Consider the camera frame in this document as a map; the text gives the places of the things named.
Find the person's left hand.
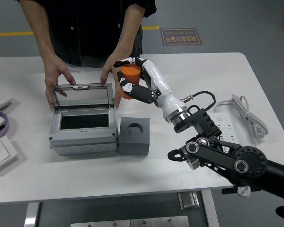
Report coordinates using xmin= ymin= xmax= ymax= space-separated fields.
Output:
xmin=100 ymin=51 xmax=133 ymax=109

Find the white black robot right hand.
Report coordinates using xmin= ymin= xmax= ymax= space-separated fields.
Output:
xmin=113 ymin=56 xmax=189 ymax=121

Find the person's right hand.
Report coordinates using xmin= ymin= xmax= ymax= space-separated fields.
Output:
xmin=44 ymin=55 xmax=77 ymax=111

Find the orange cylinder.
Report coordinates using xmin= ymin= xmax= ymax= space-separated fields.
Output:
xmin=119 ymin=65 xmax=142 ymax=100

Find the grey box with clear lid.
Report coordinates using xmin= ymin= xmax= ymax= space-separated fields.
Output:
xmin=47 ymin=82 xmax=119 ymax=156

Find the grey cube with round hole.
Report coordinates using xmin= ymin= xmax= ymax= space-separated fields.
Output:
xmin=118 ymin=117 xmax=150 ymax=156

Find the person's torso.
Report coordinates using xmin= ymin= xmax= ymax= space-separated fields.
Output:
xmin=15 ymin=0 xmax=157 ymax=68

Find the brown floor sign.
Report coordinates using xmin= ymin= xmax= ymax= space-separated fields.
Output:
xmin=160 ymin=28 xmax=203 ymax=46

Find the white power strip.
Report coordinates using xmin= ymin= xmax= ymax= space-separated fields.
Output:
xmin=209 ymin=112 xmax=240 ymax=145

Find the black under-table bar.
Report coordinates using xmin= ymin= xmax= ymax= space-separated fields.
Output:
xmin=222 ymin=186 xmax=261 ymax=195

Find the grey table leg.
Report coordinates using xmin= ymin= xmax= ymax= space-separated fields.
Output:
xmin=23 ymin=202 xmax=41 ymax=227
xmin=201 ymin=189 xmax=220 ymax=227

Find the small white switch panel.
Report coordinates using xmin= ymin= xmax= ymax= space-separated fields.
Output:
xmin=0 ymin=97 xmax=14 ymax=112

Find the purple strap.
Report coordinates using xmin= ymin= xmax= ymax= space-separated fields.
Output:
xmin=0 ymin=109 xmax=9 ymax=144

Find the white power cord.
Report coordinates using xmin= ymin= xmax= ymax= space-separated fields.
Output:
xmin=213 ymin=94 xmax=269 ymax=197

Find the large white switch panel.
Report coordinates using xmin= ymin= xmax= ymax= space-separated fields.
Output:
xmin=0 ymin=135 xmax=19 ymax=173

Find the metal table bracket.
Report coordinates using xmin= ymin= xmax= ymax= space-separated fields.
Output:
xmin=178 ymin=191 xmax=201 ymax=210

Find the metal base plate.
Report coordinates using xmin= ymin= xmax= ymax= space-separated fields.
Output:
xmin=70 ymin=215 xmax=190 ymax=227

